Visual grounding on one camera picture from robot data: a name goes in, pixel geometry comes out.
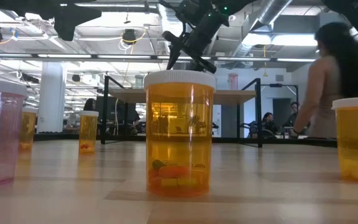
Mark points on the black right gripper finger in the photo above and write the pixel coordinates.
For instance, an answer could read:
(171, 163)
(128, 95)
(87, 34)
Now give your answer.
(196, 66)
(173, 57)

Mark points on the large orange pill bottle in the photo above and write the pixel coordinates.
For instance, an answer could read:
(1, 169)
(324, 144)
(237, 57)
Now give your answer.
(179, 130)
(30, 130)

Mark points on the small orange pill bottle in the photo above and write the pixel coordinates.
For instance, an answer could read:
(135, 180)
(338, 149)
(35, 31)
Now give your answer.
(356, 140)
(88, 130)

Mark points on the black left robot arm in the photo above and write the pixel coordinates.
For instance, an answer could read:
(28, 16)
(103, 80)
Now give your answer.
(26, 3)

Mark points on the long linear ceiling light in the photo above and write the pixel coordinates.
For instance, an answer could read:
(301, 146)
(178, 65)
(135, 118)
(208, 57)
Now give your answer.
(64, 56)

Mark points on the bright ceiling light panel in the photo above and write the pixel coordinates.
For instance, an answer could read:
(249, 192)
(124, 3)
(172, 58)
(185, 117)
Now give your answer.
(278, 40)

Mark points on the dark desk monitors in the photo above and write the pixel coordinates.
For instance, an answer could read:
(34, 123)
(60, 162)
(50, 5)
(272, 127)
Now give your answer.
(113, 109)

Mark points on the white building column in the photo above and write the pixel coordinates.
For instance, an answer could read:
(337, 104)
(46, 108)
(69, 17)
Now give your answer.
(51, 96)

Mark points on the black metal rack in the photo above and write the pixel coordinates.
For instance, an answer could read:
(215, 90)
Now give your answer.
(278, 85)

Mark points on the person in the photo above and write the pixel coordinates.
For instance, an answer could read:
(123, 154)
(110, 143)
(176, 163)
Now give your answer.
(331, 93)
(268, 122)
(294, 112)

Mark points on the dark grey door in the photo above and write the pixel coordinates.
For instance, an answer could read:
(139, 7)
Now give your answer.
(281, 112)

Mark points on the silver ventilation duct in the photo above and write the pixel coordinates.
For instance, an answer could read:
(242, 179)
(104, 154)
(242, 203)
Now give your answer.
(169, 18)
(272, 9)

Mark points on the wooden shelf with black frame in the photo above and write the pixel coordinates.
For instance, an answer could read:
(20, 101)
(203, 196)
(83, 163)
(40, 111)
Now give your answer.
(129, 95)

